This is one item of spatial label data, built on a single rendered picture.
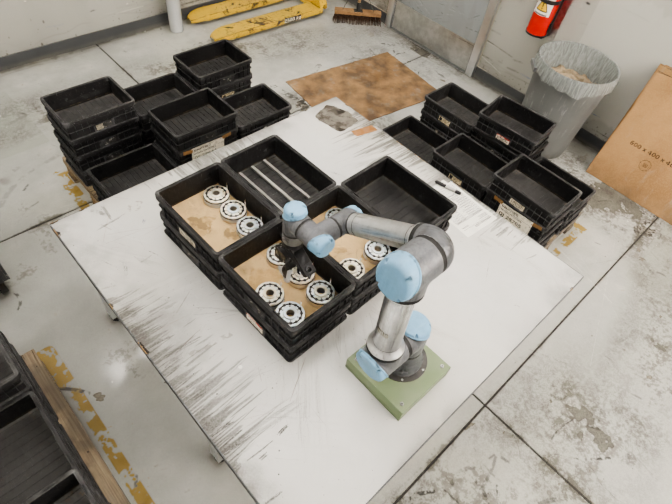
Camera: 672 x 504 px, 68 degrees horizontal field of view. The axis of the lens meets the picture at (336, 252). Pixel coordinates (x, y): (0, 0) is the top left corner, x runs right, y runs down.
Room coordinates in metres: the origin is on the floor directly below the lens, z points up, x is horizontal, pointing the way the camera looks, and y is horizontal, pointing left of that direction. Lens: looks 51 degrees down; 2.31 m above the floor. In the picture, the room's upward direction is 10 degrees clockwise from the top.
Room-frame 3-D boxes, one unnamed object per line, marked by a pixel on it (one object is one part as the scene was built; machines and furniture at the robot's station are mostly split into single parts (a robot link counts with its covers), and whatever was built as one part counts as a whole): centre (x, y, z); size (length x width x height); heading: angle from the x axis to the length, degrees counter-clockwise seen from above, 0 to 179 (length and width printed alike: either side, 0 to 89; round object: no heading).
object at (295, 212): (1.06, 0.14, 1.15); 0.09 x 0.08 x 0.11; 50
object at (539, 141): (2.71, -0.96, 0.37); 0.42 x 0.34 x 0.46; 51
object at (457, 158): (2.39, -0.70, 0.31); 0.40 x 0.30 x 0.34; 51
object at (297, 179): (1.50, 0.29, 0.87); 0.40 x 0.30 x 0.11; 52
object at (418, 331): (0.86, -0.28, 0.92); 0.13 x 0.12 x 0.14; 140
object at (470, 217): (1.72, -0.53, 0.70); 0.33 x 0.23 x 0.01; 51
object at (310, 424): (1.32, 0.04, 0.35); 1.60 x 1.60 x 0.70; 51
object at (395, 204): (1.49, -0.21, 0.87); 0.40 x 0.30 x 0.11; 52
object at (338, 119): (2.25, 0.13, 0.71); 0.22 x 0.19 x 0.01; 51
